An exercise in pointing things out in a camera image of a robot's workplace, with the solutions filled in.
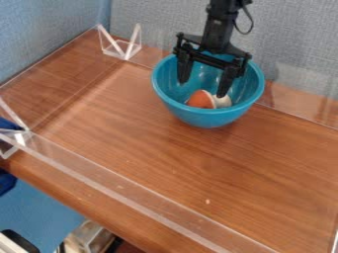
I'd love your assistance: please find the black cable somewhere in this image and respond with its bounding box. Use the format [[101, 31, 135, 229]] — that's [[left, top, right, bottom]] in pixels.
[[232, 4, 256, 36]]

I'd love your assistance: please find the blue plastic bowl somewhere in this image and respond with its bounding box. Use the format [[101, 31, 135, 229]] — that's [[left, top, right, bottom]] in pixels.
[[151, 54, 266, 128]]

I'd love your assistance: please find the clear acrylic corner bracket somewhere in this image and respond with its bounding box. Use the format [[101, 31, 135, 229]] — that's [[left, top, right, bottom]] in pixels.
[[96, 24, 143, 60]]

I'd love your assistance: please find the metal object under table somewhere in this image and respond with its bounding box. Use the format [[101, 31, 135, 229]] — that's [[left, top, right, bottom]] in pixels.
[[55, 220, 115, 253]]

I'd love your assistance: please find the blue cloth object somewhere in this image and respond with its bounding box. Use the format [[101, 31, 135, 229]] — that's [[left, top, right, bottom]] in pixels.
[[0, 117, 23, 196]]

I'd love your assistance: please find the clear acrylic back barrier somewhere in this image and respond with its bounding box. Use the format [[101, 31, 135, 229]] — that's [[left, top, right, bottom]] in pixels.
[[131, 26, 338, 130]]

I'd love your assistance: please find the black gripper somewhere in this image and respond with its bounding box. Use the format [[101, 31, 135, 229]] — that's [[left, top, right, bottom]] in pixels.
[[172, 11, 252, 98]]

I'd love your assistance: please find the brown white toy mushroom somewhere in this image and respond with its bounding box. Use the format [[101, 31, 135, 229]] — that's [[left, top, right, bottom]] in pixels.
[[186, 90, 232, 109]]

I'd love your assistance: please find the clear acrylic front barrier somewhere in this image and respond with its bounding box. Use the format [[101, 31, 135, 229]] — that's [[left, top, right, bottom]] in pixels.
[[0, 127, 279, 253]]

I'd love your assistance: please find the clear acrylic barrier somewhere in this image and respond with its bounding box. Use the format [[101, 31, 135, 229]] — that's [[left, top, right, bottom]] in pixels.
[[0, 127, 279, 253], [131, 26, 338, 130]]

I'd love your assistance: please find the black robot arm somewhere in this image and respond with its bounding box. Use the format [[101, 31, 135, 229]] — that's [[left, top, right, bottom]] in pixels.
[[172, 0, 254, 98]]

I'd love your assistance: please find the clear acrylic left bracket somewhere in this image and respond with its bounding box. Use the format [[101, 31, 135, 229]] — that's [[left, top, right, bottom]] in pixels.
[[0, 97, 31, 159]]

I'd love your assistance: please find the black white object bottom-left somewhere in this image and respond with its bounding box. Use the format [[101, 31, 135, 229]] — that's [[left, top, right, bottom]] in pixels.
[[0, 229, 41, 253]]

